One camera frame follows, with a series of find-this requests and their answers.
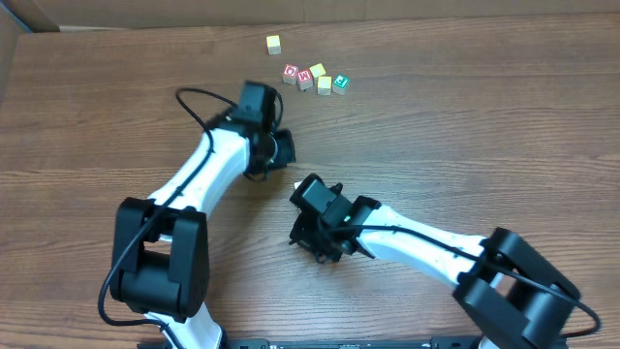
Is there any cardboard box edge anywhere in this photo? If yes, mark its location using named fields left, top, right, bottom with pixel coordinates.
left=3, top=0, right=619, bottom=31

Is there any red W block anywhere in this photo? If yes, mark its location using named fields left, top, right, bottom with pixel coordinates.
left=295, top=69, right=314, bottom=91

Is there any yellow block lower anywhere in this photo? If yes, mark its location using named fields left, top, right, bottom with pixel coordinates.
left=317, top=76, right=332, bottom=96

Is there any yellow block upper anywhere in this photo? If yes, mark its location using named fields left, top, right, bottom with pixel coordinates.
left=309, top=63, right=326, bottom=80

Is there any green E block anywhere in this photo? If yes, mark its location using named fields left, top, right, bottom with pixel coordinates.
left=331, top=75, right=350, bottom=95

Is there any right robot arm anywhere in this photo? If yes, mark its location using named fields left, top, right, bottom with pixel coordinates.
left=290, top=174, right=580, bottom=348

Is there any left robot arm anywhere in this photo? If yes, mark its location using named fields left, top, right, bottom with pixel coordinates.
left=97, top=81, right=295, bottom=349

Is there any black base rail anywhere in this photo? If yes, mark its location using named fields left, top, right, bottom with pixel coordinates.
left=136, top=334, right=569, bottom=349

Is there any red O block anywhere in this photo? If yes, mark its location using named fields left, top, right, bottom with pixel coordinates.
left=282, top=64, right=298, bottom=85

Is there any far yellow block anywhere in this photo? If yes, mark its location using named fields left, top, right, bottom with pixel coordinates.
left=265, top=35, right=282, bottom=55

